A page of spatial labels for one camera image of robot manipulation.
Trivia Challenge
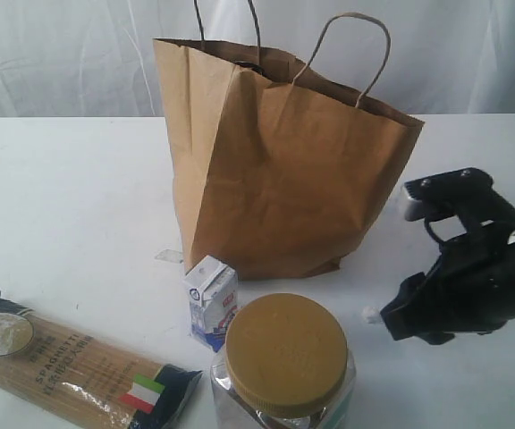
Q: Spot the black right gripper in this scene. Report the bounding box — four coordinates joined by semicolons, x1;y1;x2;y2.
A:
380;233;515;344

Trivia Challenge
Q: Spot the clear jar with yellow lid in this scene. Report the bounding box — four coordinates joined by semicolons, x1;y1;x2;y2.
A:
210;293;357;429

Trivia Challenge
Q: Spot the brown paper bag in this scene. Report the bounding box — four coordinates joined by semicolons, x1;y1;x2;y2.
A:
152;0;425;282

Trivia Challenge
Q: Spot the small white blue milk carton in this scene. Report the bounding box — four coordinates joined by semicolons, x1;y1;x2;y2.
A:
183;256;238;352

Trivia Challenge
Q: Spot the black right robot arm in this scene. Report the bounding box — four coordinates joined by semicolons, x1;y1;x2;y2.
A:
380;223;515;345

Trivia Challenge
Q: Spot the small white crumpled paper ball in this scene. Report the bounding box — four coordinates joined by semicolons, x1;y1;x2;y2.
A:
361;307;383;324

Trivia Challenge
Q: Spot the clear tape piece on table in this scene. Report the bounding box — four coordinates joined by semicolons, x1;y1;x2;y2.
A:
155;249;183;264

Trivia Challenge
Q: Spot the spaghetti packet with Italian flag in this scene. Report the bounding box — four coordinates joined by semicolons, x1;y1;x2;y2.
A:
0;291;202;428

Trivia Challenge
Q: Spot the white backdrop curtain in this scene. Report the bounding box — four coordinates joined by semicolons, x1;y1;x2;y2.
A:
0;1;515;117

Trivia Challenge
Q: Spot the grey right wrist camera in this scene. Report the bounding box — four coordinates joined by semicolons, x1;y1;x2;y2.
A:
402;167;515;237

